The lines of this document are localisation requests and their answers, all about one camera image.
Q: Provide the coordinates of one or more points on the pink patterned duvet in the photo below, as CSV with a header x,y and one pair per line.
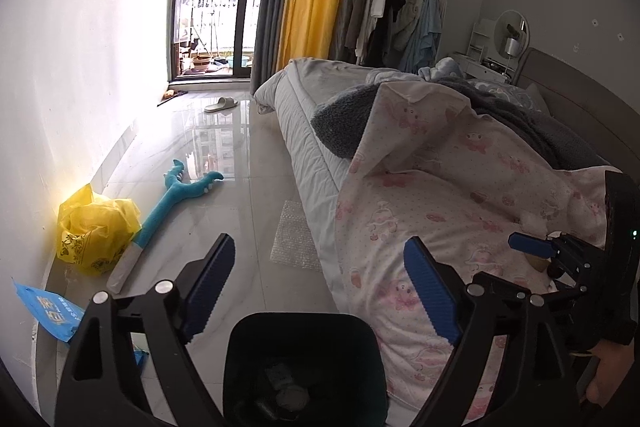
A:
x,y
427,165

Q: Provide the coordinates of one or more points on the blue snack bag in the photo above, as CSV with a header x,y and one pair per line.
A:
x,y
57,315

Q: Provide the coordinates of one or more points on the grey headboard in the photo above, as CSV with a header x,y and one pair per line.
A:
x,y
606,122

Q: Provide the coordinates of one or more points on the right hand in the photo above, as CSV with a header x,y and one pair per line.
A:
x,y
614,365

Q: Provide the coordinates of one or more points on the bubble wrap sheet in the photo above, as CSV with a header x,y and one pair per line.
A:
x,y
293,244

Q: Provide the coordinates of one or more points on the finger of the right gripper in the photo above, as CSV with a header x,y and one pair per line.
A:
x,y
540,248

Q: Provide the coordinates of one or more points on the white dresser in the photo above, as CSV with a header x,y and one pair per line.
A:
x,y
481,60

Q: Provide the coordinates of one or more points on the slipper on floor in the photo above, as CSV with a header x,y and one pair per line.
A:
x,y
223,103

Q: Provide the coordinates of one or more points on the white mattress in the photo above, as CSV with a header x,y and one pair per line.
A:
x,y
293,94

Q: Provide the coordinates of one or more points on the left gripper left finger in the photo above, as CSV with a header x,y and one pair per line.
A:
x,y
101,383

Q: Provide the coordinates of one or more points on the clothes on rack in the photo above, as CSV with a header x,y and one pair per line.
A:
x,y
402,34

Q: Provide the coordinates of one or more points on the dark teal trash bin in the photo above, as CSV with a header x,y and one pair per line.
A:
x,y
303,369

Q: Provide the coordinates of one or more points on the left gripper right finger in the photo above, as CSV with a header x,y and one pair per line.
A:
x,y
469,317

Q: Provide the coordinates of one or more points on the blue grey patterned quilt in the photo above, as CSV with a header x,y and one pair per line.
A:
x,y
529,98

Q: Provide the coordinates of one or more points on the yellow plastic bag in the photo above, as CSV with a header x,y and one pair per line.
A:
x,y
93,231

